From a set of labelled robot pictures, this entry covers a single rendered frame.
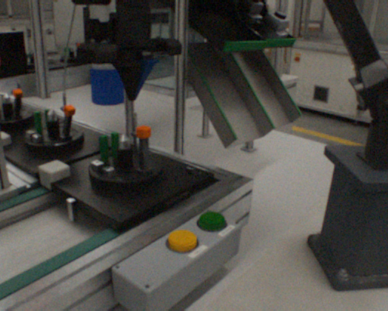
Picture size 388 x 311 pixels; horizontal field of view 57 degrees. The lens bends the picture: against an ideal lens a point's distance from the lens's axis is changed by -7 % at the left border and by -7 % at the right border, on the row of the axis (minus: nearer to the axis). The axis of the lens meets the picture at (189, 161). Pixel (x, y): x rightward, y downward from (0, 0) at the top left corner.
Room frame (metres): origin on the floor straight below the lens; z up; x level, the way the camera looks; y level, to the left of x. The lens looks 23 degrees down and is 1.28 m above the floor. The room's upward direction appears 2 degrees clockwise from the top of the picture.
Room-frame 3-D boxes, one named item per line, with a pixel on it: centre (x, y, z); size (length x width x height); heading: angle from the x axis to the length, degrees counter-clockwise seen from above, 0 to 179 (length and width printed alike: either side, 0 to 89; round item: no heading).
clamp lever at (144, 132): (0.62, 0.09, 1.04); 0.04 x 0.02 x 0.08; 51
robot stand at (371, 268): (0.53, -0.31, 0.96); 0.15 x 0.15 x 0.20; 5
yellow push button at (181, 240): (0.45, 0.01, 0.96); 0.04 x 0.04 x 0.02
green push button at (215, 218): (0.50, -0.04, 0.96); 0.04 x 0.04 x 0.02
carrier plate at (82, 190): (0.65, 0.12, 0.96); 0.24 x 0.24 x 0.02; 51
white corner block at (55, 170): (0.64, 0.26, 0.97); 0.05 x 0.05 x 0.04; 51
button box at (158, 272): (0.45, 0.01, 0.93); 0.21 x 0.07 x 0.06; 141
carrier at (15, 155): (0.81, 0.32, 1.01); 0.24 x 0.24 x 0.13; 51
